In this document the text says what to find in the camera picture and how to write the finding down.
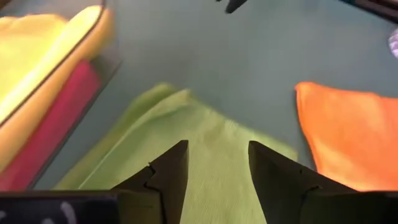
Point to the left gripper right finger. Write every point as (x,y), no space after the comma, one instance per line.
(280,193)

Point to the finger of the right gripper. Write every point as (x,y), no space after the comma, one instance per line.
(234,4)

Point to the black aluminium table frame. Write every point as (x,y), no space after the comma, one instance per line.
(379,9)

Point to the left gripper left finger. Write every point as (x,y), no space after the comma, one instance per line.
(168,186)

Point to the clear plastic bin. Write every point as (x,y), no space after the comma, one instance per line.
(107,67)

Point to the orange microfiber towel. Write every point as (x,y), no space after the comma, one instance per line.
(351,133)

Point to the green microfiber towel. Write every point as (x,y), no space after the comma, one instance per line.
(202,130)

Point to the yellow microfiber towel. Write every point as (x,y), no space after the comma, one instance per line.
(31,56)

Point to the pink microfiber towel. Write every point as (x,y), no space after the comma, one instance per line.
(56,133)

